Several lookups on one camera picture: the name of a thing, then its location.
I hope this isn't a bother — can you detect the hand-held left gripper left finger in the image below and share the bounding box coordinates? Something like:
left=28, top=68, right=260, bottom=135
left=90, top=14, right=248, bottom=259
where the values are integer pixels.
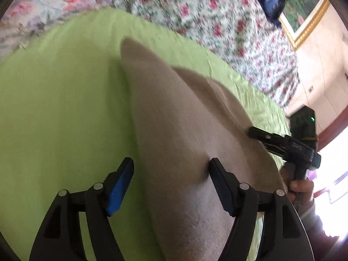
left=28, top=157, right=135, bottom=261

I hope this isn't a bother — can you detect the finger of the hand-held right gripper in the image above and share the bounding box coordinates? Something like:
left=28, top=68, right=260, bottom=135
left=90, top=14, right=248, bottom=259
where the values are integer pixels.
left=248, top=126, right=289, bottom=143
left=262, top=140, right=288, bottom=155

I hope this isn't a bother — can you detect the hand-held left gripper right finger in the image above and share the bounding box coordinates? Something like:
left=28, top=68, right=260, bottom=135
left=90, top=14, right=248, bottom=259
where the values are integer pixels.
left=209, top=158, right=316, bottom=261

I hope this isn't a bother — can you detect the beige knit sweater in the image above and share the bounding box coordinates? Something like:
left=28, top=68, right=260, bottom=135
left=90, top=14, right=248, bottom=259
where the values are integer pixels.
left=120, top=37, right=289, bottom=261

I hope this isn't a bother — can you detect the person's right forearm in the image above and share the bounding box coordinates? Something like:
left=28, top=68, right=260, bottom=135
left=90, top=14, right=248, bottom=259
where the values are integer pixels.
left=295, top=196, right=340, bottom=240

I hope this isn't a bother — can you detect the person's right hand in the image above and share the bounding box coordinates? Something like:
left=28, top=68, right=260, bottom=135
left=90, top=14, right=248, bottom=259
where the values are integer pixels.
left=280, top=166, right=314, bottom=204

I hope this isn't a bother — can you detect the green bed sheet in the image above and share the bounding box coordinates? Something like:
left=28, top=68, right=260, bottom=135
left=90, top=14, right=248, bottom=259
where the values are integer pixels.
left=0, top=7, right=290, bottom=261

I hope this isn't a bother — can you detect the white red-flower quilt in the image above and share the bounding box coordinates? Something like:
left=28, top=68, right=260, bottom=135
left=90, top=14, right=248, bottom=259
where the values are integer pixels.
left=87, top=0, right=301, bottom=108

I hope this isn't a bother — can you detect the gold-framed landscape painting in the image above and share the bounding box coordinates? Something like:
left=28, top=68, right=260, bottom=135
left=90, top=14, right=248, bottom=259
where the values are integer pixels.
left=279, top=0, right=331, bottom=51

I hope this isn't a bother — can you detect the pastel floral pillow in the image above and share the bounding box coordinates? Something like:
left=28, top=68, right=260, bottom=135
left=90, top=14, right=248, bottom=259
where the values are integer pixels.
left=0, top=0, right=115, bottom=63

